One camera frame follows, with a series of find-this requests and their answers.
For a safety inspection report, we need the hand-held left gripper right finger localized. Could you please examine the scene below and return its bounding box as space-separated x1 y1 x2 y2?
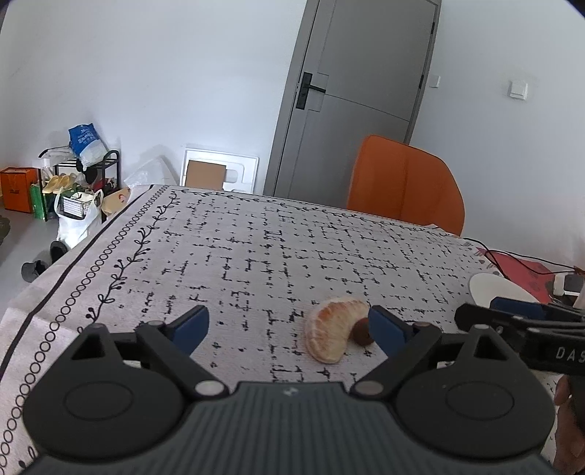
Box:
350 305 520 400

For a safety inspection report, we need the curved peeled pomelo segment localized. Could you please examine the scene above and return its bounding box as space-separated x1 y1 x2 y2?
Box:
305 297 370 365

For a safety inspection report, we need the clear plastic sheet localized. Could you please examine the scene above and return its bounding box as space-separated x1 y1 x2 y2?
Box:
123 155 180 188

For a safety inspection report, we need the small dark red fruit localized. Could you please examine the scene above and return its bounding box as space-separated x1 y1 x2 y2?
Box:
353 319 374 346

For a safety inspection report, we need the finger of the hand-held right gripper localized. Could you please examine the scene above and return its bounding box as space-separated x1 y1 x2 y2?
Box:
454 303 533 350
489 297 585 323

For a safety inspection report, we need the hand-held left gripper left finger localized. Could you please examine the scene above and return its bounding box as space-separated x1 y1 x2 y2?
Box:
68 305 229 401

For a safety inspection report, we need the brown cardboard sheet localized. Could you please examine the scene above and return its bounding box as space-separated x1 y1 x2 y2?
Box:
185 160 227 191

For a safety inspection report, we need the black door handle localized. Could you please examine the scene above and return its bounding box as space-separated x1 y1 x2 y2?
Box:
295 72 327 110

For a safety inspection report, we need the green bag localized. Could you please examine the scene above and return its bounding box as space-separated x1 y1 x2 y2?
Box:
30 182 49 223

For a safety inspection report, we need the white plate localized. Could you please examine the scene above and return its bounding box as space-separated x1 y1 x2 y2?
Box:
468 273 541 306

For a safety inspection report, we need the blue and white bag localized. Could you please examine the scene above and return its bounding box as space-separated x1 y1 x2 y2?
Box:
68 123 109 168

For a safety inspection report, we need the white plastic bag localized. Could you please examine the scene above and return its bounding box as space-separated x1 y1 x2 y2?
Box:
54 189 105 250

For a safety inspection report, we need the black shoe rack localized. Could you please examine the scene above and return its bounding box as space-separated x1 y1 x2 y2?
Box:
39 147 122 224

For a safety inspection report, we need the white foam board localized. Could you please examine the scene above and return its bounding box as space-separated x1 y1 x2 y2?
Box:
180 145 260 195

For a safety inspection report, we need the beige bag with red print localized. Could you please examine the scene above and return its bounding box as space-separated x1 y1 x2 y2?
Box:
101 186 132 216

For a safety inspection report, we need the person's right hand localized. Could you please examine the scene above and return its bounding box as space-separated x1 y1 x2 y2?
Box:
553 375 585 475

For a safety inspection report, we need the grey patterned tablecloth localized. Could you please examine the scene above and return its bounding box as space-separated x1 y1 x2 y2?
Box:
0 184 585 475

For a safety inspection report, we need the red mat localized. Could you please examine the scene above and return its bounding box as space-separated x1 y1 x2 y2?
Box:
484 251 573 303

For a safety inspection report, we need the grey door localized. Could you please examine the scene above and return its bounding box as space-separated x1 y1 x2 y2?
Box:
263 0 443 215

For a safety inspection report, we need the orange chair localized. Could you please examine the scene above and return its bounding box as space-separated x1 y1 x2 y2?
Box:
346 134 465 237

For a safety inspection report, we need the black cable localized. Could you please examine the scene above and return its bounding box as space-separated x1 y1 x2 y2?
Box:
461 236 585 278

